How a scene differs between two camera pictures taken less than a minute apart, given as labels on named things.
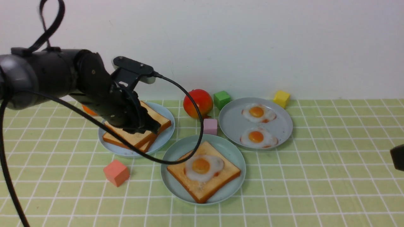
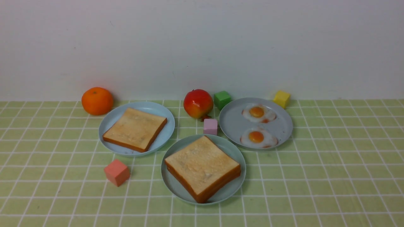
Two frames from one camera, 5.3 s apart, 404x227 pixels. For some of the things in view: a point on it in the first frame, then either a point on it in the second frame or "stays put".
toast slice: (137, 138) to (202, 167)
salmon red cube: (116, 172) stays put
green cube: (220, 99) stays put
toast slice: (204, 172) stays put
